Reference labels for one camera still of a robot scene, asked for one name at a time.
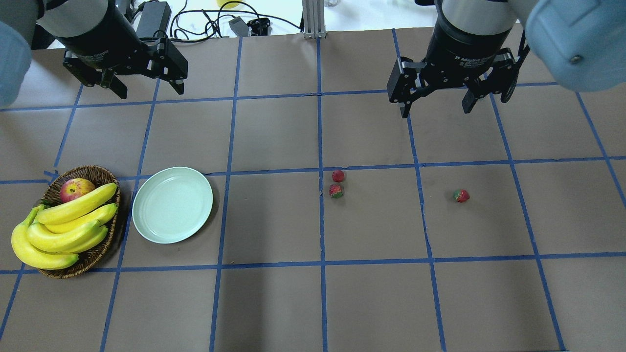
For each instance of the light green plate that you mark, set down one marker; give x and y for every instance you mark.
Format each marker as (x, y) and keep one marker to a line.
(172, 205)

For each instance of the black power adapter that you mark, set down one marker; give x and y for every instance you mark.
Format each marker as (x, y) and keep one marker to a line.
(154, 17)

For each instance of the strawberry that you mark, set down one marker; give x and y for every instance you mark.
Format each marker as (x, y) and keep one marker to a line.
(335, 191)
(338, 176)
(461, 195)

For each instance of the woven wicker basket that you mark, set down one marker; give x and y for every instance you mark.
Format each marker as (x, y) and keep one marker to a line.
(91, 257)

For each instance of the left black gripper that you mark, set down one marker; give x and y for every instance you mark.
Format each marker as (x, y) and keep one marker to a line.
(105, 43)

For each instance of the small grey adapter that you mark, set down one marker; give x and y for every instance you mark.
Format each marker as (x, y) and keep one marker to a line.
(239, 27)

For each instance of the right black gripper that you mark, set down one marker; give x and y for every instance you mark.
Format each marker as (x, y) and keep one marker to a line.
(462, 53)

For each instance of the yellow banana bunch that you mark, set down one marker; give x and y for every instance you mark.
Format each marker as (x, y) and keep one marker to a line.
(51, 237)

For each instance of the aluminium frame post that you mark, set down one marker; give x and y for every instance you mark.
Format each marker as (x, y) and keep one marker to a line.
(314, 26)

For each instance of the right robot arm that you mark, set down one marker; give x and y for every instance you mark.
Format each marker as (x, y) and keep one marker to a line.
(581, 42)

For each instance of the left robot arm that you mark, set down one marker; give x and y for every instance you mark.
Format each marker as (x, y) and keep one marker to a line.
(60, 18)

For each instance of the red apple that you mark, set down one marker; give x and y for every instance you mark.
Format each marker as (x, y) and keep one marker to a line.
(75, 188)

